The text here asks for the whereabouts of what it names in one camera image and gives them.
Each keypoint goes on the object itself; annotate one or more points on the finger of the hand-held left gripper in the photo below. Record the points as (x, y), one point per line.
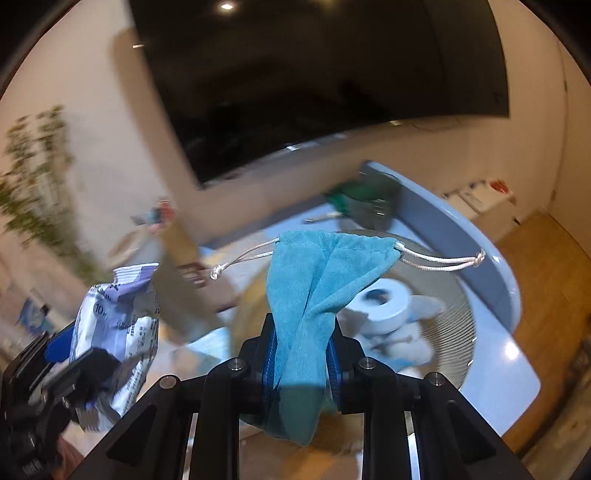
(60, 348)
(87, 369)

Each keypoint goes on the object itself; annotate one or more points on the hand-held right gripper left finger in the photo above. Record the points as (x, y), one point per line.
(268, 374)

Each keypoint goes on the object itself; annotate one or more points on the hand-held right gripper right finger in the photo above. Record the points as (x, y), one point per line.
(334, 378)

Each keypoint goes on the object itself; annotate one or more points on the white purple tissue packet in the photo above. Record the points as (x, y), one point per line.
(115, 323)

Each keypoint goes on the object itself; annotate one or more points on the white tape roll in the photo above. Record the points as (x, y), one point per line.
(392, 302)

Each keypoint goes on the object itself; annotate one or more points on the green leafy plant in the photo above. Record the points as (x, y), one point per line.
(41, 194)

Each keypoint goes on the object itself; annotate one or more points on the bunch of coloured pens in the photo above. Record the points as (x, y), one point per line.
(157, 214)

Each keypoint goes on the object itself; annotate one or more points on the green packet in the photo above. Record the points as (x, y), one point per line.
(364, 198)

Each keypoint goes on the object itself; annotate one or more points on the white box with red print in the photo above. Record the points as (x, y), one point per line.
(485, 196)

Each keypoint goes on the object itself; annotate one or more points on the black wall television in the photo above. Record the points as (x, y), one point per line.
(323, 83)

